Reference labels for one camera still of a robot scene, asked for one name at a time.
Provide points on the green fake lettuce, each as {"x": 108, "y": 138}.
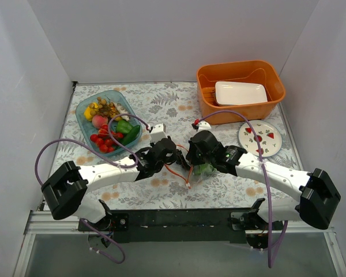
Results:
{"x": 203, "y": 169}

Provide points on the floral patterned table mat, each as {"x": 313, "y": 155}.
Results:
{"x": 176, "y": 105}

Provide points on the green fake cucumber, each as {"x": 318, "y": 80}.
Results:
{"x": 131, "y": 135}

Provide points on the yellow fake pepper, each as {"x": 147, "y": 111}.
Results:
{"x": 91, "y": 110}

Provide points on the blue transparent tray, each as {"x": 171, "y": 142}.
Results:
{"x": 88, "y": 129}

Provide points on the white rectangular plate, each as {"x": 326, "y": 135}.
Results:
{"x": 230, "y": 93}

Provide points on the clear zip top bag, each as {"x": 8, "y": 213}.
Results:
{"x": 180, "y": 160}

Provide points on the yellow orange fake fruit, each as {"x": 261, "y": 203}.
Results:
{"x": 113, "y": 112}

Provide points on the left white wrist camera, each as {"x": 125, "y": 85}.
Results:
{"x": 158, "y": 132}

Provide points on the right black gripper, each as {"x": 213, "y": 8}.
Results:
{"x": 192, "y": 156}

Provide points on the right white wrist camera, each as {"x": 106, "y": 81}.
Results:
{"x": 200, "y": 125}

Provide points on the orange plastic basket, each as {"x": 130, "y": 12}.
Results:
{"x": 255, "y": 71}

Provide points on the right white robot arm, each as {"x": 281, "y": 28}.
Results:
{"x": 311, "y": 197}

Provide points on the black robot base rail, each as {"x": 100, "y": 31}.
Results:
{"x": 233, "y": 225}

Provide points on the green fake bell pepper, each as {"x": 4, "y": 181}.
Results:
{"x": 123, "y": 127}

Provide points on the grey fake oyster shell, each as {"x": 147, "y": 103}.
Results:
{"x": 122, "y": 110}

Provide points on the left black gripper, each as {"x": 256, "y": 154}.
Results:
{"x": 178, "y": 156}

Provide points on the brown fake nuts cluster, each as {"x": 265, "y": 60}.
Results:
{"x": 103, "y": 106}

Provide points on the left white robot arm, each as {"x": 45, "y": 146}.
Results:
{"x": 67, "y": 190}

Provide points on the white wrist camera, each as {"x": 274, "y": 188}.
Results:
{"x": 158, "y": 132}
{"x": 200, "y": 125}

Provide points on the round strawberry pattern plate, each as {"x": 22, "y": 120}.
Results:
{"x": 267, "y": 135}

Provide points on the red fake cherries bunch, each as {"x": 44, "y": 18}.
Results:
{"x": 104, "y": 141}

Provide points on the pink fake peach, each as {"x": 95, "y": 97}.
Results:
{"x": 98, "y": 121}

